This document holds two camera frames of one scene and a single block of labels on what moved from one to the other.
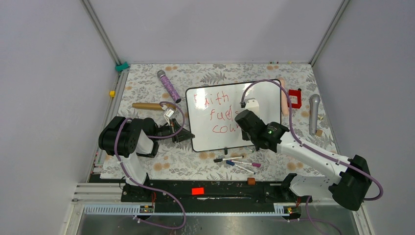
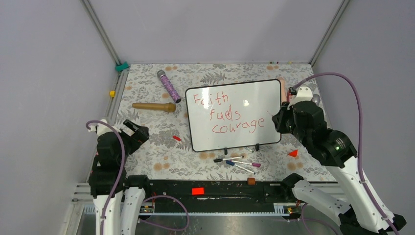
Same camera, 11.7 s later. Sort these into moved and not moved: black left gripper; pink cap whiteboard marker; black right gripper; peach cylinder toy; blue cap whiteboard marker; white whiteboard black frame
Moved: black right gripper; black left gripper
Not moved: white whiteboard black frame; peach cylinder toy; blue cap whiteboard marker; pink cap whiteboard marker
